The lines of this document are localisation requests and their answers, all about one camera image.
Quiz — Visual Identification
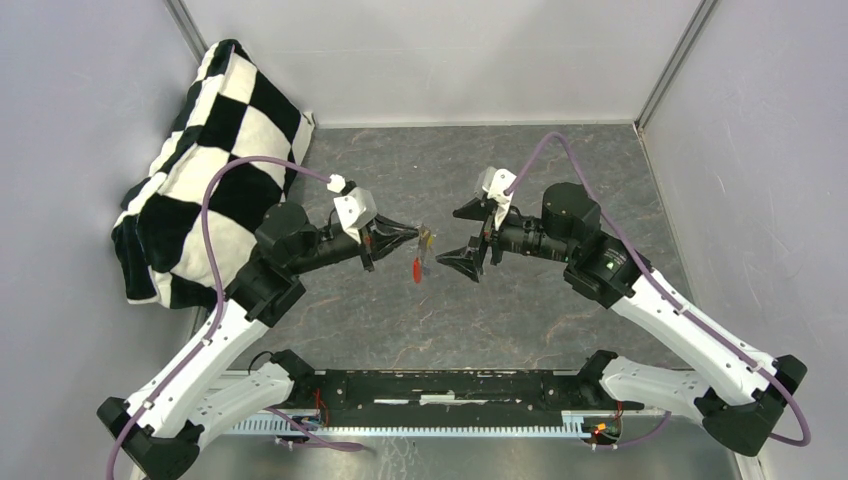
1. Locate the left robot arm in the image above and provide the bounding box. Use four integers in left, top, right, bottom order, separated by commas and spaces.
97, 195, 418, 479

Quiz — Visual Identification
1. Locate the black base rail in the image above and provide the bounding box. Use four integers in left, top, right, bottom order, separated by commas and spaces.
281, 370, 642, 427

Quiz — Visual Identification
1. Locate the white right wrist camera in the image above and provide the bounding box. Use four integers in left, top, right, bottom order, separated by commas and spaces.
475, 166, 517, 231

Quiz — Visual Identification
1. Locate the white toothed cable duct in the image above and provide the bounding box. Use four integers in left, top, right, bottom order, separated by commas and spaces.
225, 412, 591, 440

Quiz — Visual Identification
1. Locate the electronics board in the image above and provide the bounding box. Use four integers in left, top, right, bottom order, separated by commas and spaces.
584, 401, 624, 449
275, 389, 328, 445

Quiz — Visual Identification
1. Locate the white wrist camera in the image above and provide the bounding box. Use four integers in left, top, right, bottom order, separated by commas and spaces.
327, 174, 378, 237
475, 166, 517, 231

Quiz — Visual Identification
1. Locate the red key tag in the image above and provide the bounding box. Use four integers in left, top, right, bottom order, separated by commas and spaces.
413, 257, 425, 284

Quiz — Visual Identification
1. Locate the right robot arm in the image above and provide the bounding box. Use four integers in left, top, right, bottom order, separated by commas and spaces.
437, 182, 807, 457

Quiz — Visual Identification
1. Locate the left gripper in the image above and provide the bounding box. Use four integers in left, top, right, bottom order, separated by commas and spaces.
289, 211, 419, 275

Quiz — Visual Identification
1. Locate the left electronics board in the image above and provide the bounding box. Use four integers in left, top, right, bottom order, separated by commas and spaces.
275, 389, 328, 445

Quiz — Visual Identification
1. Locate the black white checkered pillow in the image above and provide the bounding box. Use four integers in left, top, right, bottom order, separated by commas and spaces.
111, 39, 315, 309

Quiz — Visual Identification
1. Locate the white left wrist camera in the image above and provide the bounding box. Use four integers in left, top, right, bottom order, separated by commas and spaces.
327, 174, 378, 237

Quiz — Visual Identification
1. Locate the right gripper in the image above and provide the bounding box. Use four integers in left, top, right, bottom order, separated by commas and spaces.
436, 195, 575, 283

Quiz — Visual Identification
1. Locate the right electronics board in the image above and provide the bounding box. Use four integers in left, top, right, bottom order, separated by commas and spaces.
584, 401, 624, 449

